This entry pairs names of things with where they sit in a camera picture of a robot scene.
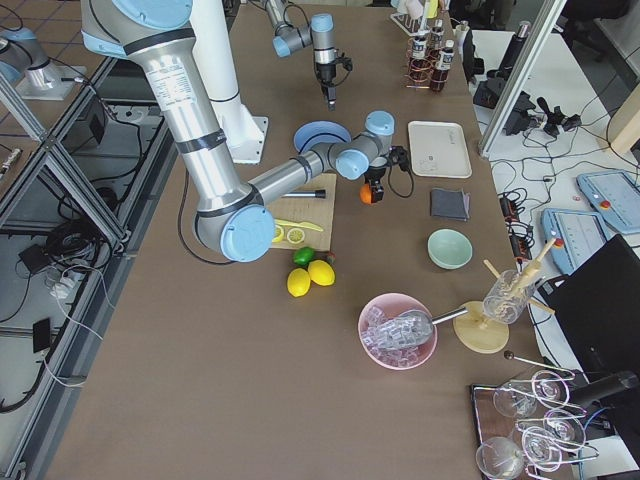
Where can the wooden cutting board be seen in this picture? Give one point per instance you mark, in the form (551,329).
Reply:
(319,211)

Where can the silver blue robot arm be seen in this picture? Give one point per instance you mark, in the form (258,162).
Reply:
(184,51)
(318,32)

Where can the beige rabbit tray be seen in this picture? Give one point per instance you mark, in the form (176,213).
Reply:
(438,150)

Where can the wire wine glass rack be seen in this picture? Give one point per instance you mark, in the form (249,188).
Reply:
(534,409)

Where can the steel muddler black tip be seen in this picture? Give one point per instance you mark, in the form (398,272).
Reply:
(313,194)

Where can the metal ice scoop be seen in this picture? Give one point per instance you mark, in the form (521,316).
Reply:
(440,316)

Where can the pink bowl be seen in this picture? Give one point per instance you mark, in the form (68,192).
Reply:
(373,336)

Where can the yellow plastic knife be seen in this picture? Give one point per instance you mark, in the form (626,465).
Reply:
(303,225)

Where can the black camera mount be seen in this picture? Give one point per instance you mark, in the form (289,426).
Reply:
(345,61)
(398,156)

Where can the clear wine glass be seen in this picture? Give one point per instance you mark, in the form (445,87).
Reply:
(500,458)

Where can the blue teach pendant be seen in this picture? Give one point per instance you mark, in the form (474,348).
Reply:
(615,196)
(579,235)

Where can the red strawberry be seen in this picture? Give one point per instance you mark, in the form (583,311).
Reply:
(331,258)

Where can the blue plate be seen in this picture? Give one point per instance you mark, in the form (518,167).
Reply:
(321,131)

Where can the orange tangerine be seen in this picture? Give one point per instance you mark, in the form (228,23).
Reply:
(365,194)

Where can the aluminium frame post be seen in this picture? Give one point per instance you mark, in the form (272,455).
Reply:
(541,29)

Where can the green bowl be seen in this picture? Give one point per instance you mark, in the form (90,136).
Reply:
(449,249)

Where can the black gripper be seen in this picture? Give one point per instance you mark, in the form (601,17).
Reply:
(326,74)
(375,176)

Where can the wooden cup tree stand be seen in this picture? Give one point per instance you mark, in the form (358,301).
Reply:
(480,333)

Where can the yellow lemon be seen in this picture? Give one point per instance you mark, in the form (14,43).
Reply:
(298,282)
(321,273)

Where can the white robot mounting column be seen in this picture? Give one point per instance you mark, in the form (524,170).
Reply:
(245,133)

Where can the dark tea bottle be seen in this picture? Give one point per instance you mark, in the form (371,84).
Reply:
(436,38)
(442,66)
(419,52)

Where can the clear glass mug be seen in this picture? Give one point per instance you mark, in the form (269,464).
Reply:
(504,303)

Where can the copper wire bottle rack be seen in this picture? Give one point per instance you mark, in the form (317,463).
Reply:
(431,71)

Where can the grey folded cloth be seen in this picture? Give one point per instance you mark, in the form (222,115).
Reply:
(450,204)

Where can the green lime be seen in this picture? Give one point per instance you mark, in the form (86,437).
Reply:
(303,256)

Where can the lemon slice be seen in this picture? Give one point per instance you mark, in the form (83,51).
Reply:
(295,236)
(279,234)

